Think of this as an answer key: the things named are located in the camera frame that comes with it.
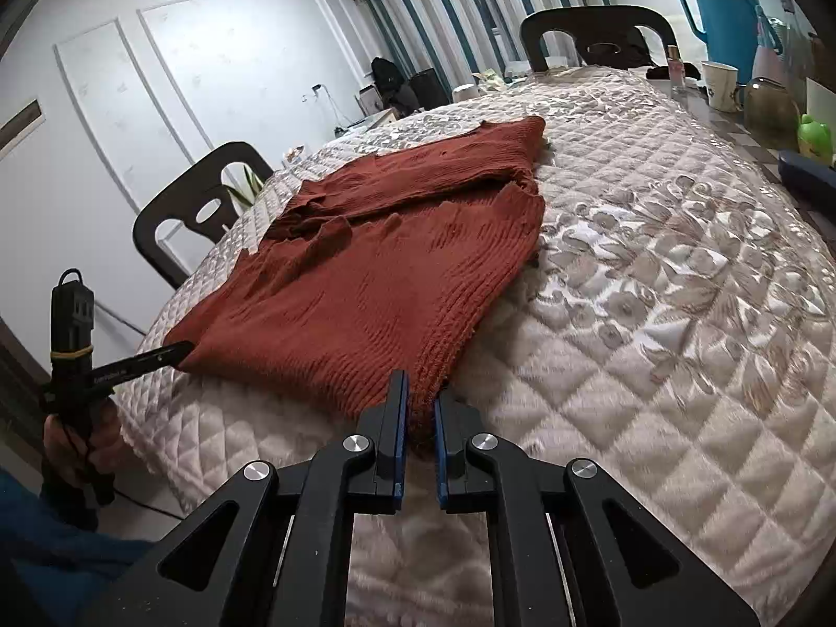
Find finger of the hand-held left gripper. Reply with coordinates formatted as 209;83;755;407
91;340;197;388

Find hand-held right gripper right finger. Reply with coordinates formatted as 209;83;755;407
433;395;762;627

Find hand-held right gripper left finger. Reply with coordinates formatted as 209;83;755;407
78;369;411;627

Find rust red knit sweater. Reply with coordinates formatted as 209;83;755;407
179;116;546;458

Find person's left hand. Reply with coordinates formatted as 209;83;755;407
42;398;125;491

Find dark wooden chair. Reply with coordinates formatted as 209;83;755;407
519;5;680;73
132;142;275;288

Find green plant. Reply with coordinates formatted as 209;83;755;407
225;166;262;210

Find quilted floral blanket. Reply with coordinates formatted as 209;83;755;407
121;65;836;627

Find black backpack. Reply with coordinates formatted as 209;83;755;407
370;57;419;112

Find striped curtains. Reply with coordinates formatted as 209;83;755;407
340;0;615;106

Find black jacket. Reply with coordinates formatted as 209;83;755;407
588;26;654;69

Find white mug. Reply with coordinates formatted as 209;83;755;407
701;61;742;112

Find dark blue case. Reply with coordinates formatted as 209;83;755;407
779;150;836;193

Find glass teapot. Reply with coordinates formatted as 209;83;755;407
743;77;801;145

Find green baby bottle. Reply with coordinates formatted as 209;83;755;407
797;113;835;167

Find white card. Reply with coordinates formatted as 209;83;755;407
805;78;836;125

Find blue thermos jug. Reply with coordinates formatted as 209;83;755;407
667;0;778;86

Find black cable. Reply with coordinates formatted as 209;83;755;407
114;493;187;520

